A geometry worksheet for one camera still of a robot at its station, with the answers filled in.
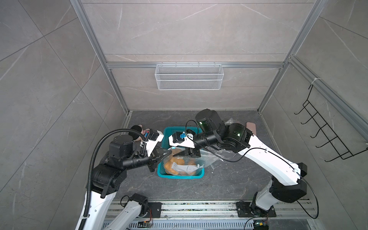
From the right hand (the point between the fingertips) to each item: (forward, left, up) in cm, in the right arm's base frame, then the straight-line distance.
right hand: (176, 147), depth 56 cm
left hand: (0, +2, -2) cm, 3 cm away
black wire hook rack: (+12, -72, -6) cm, 74 cm away
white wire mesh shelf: (+61, -7, -7) cm, 62 cm away
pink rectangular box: (+37, -54, -36) cm, 75 cm away
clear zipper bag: (-2, -5, -15) cm, 15 cm away
